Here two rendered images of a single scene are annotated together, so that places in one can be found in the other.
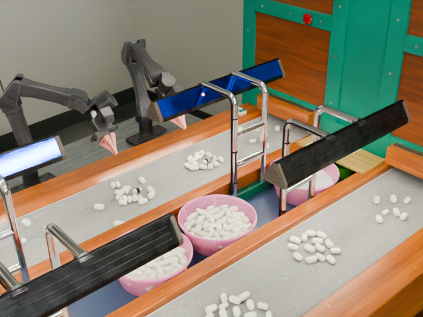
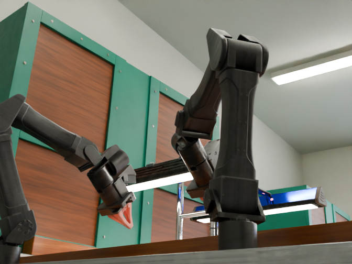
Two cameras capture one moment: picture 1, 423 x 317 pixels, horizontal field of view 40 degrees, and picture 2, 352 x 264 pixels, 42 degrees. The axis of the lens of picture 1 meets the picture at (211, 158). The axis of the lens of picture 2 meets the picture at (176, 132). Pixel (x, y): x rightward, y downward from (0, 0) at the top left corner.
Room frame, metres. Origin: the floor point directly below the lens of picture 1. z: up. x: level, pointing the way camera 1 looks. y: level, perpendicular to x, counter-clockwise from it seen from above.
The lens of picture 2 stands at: (2.17, 1.43, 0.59)
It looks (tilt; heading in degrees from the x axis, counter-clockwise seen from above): 23 degrees up; 262
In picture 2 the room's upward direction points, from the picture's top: 2 degrees clockwise
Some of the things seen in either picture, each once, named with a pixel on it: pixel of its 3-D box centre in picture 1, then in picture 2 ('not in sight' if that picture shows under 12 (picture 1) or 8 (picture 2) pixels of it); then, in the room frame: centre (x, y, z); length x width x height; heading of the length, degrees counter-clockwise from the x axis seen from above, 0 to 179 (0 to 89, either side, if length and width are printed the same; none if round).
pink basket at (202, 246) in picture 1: (217, 227); not in sight; (1.59, -0.02, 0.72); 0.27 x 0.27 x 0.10
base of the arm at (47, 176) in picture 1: (30, 177); (237, 245); (1.96, 0.72, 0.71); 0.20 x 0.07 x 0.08; 136
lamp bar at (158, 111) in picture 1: (220, 87); (166, 171); (1.98, -0.04, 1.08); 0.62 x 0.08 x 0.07; 131
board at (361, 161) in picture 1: (339, 151); not in sight; (2.02, -0.51, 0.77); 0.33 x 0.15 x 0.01; 41
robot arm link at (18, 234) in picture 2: (146, 115); (13, 234); (2.38, 0.29, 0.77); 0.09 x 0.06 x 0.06; 119
